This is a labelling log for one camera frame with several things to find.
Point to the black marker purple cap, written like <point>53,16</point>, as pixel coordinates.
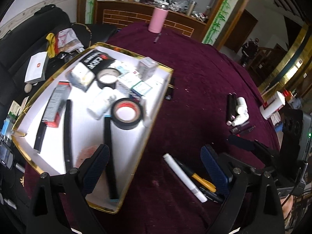
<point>234,107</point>

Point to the small grey ball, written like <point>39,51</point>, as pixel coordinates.
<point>28,88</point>

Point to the black tape roll red core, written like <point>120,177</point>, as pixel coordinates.
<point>126,126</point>

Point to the black device with screen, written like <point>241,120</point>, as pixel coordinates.
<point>6,153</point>

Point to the black tape roll grey core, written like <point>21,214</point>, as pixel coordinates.
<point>107,70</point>

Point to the white plastic bag red print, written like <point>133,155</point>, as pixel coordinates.
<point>68,37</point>

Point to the gold gift box white inside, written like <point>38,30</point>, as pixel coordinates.
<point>82,131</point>

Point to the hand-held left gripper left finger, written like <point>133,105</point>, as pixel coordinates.
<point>97,168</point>

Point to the red lipstick clear cap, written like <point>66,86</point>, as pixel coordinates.
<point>243,130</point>

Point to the small green white card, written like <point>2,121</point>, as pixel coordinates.
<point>15,109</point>

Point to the small red white card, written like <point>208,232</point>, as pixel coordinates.
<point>24,101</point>

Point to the large white bottle green label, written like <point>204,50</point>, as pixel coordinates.
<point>100,104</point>

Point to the white liquor bottle red label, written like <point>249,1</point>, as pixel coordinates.
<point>271,106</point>

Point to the dark ballpoint pen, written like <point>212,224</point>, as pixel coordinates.
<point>157,38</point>

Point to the yellow cloth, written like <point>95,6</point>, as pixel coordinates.
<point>51,43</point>

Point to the yellow pen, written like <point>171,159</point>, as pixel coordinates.
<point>202,181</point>

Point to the silver rod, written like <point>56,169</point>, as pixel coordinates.
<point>20,167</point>

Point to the grey square box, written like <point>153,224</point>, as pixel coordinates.
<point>147,68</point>

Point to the wooden door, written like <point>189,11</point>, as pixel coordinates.
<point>241,29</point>

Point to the black marker teal cap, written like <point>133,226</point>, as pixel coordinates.
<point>112,175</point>

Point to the black lipstick tube gold band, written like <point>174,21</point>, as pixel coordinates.
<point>170,90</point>

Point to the clear bottle blue label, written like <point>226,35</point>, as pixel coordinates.
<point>7,126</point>

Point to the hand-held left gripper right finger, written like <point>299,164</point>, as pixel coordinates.
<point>214,170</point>

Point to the black bag on chair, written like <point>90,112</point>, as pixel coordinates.
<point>14,61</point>

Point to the pink thermos bottle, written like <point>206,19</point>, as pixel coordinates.
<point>157,20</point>

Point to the purple velvet tablecloth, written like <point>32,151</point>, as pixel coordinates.
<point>195,78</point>

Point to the white pictogram box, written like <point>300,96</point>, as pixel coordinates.
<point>128,82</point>

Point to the white marker pen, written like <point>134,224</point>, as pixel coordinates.
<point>182,175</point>

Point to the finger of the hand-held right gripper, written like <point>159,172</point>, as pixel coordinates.
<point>241,159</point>
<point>241,141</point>

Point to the wooden staircase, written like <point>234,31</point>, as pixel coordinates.
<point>265,61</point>

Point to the grey carton red end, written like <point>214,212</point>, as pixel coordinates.
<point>56,102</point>

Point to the black crab snack packet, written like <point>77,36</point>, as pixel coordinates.
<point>96,61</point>

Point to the gold framed panel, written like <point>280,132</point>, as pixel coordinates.
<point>292,58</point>

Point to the flat white box red logo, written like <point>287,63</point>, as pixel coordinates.
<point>36,67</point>

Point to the white teal-print box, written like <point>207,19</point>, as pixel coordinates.
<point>142,89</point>

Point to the steel flask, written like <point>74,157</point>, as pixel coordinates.
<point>192,7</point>

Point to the wooden cabinet counter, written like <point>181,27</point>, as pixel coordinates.
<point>146,17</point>

